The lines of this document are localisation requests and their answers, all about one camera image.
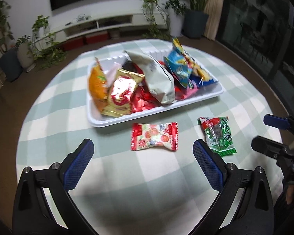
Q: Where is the large leaf plant dark pot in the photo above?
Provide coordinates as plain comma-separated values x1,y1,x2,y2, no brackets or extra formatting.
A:
182,0,209,39

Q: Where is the trailing vine plant left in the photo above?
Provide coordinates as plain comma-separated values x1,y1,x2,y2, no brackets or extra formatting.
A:
31,15,66,70

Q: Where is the beige curtain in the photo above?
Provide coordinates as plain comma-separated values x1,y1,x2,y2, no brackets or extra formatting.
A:
203,0,224,41

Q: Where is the blue yellow cake packet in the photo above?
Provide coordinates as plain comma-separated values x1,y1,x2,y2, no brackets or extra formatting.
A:
172,38,217,87

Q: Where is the panda blue snack bag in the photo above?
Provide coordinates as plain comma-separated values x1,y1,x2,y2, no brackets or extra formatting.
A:
163,49,193,89

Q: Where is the red storage box right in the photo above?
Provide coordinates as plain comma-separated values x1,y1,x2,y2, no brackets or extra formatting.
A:
85,31,109,45

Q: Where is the green white checkered tablecloth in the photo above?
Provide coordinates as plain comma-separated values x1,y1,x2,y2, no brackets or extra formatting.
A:
16,38,285,234

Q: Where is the red Mylikes chocolate bag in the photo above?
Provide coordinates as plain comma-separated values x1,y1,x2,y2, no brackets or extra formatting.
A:
122,60,161,113

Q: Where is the red white candy packet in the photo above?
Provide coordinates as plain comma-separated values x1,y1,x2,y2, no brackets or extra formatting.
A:
131,122,178,151

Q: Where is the pink snack packet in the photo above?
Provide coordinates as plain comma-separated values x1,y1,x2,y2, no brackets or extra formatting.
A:
175,80,198,101

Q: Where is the white tv cabinet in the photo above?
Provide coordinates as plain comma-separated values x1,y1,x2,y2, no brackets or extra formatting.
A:
34,9,172,44

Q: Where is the plant in white pot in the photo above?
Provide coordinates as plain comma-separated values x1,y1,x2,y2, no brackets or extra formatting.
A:
16,35,36,73
163,0,187,37

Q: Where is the gold red snack packet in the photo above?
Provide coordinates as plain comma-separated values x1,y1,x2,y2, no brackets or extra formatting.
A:
101,69,145,118

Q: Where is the white grey snack bag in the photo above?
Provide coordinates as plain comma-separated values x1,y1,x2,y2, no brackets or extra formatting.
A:
125,50,175,105

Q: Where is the orange black snack bag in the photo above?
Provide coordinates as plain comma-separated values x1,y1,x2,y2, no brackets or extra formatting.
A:
88,57,109,112

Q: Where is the tall plant dark pot left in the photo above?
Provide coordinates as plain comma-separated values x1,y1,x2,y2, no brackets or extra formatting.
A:
0,0,23,82

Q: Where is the plant in white pot right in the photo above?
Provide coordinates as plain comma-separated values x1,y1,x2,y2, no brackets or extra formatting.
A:
163,0,187,37

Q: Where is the plant in white pot left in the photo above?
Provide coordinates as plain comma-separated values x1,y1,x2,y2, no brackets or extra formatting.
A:
16,35,36,73

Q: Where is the trailing vine plant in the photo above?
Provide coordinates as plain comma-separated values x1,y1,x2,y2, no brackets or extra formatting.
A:
31,15,66,70
141,0,171,40

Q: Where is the trailing vine plant right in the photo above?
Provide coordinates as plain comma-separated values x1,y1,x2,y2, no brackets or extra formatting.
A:
141,0,171,40

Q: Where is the white plastic tray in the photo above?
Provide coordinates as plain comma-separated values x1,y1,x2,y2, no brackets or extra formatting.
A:
86,48,225,128

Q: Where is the green snack packet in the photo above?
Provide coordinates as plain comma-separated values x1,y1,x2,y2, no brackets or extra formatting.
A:
198,116,237,157

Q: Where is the red storage box left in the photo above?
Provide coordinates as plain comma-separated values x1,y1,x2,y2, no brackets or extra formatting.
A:
60,38,84,51

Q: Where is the right hand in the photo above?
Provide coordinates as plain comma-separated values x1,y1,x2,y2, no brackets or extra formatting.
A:
286,184,294,205

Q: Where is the red storage box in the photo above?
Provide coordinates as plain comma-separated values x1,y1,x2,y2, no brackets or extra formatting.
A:
85,31,109,45
60,38,84,51

